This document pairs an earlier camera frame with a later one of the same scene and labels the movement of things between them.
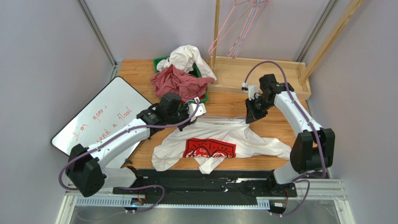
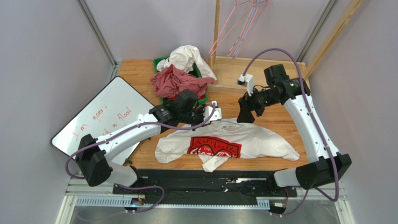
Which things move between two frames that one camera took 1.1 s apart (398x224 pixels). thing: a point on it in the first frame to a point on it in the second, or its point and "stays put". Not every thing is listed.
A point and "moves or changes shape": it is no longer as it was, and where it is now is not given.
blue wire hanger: x=225 y=118 moves or changes shape
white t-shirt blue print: x=185 y=58 stays put
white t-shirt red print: x=210 y=141 stays put
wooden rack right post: x=352 y=5 stays put
